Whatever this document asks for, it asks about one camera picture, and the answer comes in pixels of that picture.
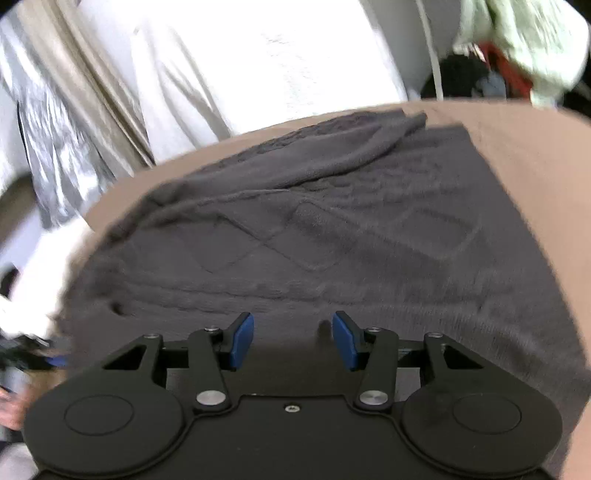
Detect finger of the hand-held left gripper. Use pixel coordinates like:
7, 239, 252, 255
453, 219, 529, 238
41, 348, 72, 370

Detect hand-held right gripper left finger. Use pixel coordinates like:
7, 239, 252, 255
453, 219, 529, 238
102, 312, 255, 413

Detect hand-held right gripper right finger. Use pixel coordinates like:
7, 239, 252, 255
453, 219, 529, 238
332, 311, 485, 412

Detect dark grey knitted sweater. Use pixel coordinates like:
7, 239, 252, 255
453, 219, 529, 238
60, 111, 587, 416

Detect black clothes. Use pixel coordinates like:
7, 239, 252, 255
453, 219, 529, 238
422, 55, 490, 100

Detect white cloth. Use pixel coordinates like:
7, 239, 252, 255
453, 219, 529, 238
0, 217, 98, 337

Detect silver quilted foil sheet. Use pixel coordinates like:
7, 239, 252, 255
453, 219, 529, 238
0, 23, 116, 232

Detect beige curtain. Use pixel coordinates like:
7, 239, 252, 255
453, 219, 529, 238
14, 0, 155, 177

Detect white curtain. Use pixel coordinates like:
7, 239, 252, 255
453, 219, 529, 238
76, 0, 409, 167

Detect red cloth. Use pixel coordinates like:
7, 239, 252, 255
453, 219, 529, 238
478, 41, 534, 97

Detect pale green jacket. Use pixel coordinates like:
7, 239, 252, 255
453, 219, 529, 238
452, 0, 585, 109

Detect white cord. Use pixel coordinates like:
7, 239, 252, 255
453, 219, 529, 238
416, 0, 445, 100

